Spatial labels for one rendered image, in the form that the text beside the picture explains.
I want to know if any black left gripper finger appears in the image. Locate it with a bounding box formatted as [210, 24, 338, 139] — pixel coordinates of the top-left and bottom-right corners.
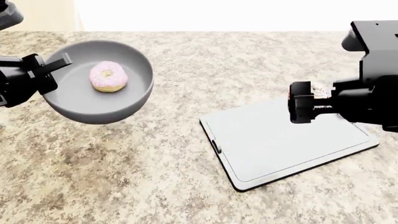
[22, 52, 73, 78]
[30, 73, 59, 95]

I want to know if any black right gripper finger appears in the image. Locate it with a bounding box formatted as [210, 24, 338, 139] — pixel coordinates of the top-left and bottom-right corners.
[289, 80, 315, 97]
[288, 94, 334, 124]

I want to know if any grey round bowl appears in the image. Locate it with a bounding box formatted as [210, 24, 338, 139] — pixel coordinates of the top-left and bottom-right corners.
[43, 39, 155, 125]

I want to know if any grey rectangular tray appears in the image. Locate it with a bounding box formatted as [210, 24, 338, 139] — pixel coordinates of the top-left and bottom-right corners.
[198, 95, 381, 193]

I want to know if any pink frosted sprinkle donut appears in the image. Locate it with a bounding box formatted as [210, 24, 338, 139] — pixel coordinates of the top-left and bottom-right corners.
[89, 60, 129, 93]

